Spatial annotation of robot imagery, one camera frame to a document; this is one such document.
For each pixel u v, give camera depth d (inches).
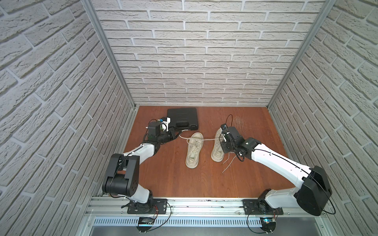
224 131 24.9
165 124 29.5
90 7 27.4
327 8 27.4
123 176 17.4
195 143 36.2
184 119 43.1
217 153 33.6
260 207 25.8
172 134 30.8
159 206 28.7
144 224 27.8
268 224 27.9
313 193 15.6
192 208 29.7
